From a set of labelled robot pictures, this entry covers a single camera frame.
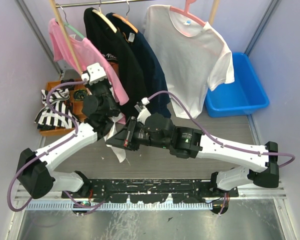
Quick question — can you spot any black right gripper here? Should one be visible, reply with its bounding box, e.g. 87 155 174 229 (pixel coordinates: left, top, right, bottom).
105 117 170 153

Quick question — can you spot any white t-shirt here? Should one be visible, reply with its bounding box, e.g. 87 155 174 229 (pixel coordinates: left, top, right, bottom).
143 4 235 119
103 113 127 163

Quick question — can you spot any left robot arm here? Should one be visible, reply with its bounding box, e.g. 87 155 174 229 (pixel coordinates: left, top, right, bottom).
17 79 121 199

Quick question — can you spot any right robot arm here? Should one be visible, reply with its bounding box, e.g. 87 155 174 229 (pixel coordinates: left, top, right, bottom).
106 113 280 197

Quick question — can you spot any navy blue t-shirt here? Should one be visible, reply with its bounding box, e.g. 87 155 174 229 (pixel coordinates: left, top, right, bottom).
104 12 171 118

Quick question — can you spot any pink t-shirt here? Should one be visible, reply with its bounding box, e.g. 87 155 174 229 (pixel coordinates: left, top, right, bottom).
48 18 129 106

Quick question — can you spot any black printed t-shirt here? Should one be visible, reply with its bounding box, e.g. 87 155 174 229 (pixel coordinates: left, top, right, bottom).
83 7 148 119

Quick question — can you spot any wooden hanger under navy shirt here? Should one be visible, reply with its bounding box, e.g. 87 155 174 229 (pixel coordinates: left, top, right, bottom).
112 0 138 34

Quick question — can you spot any green hanger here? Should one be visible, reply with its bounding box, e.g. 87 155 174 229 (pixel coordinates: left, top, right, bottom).
60 6 85 40

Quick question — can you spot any wooden hanger under black shirt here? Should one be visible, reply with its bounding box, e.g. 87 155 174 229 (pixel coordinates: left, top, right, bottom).
92 0 117 33

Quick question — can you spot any white hanging t-shirt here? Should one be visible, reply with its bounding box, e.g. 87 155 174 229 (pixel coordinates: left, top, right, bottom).
143 4 235 119

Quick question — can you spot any pink plastic hanger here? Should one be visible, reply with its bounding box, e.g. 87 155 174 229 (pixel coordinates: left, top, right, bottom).
169 0 206 27

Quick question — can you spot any green black belt roll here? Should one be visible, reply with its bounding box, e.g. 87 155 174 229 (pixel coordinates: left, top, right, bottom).
73 89 88 102

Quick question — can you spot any orange wooden organizer tray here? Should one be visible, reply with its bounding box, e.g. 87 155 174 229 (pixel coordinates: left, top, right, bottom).
34 79 87 137

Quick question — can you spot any black white striped cloth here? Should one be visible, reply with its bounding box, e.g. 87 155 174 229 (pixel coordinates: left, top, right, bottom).
34 88 81 130

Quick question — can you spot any blue plastic bin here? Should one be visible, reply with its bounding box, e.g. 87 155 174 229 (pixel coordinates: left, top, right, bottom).
205 52 270 118

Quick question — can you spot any wooden clothes rack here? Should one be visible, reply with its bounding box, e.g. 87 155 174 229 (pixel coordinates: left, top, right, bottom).
48 0 221 88

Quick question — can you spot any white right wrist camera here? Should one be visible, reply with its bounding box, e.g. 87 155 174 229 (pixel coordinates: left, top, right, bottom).
134 97 151 124

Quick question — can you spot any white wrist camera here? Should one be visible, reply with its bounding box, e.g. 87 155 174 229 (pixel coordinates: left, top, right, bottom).
81 62 107 85
134 97 151 124

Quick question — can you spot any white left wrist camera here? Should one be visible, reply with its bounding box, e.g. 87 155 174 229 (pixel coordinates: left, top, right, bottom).
81 62 107 85

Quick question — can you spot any perforated metal cable tray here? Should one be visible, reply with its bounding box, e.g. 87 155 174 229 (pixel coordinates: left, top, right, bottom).
25 200 213 211

